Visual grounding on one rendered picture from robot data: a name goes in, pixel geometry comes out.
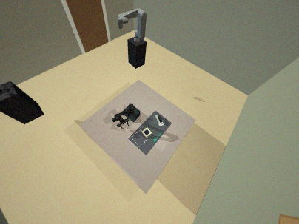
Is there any cream square tile with dark centre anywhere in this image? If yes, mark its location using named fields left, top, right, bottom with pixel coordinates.
left=142, top=128, right=152, bottom=137

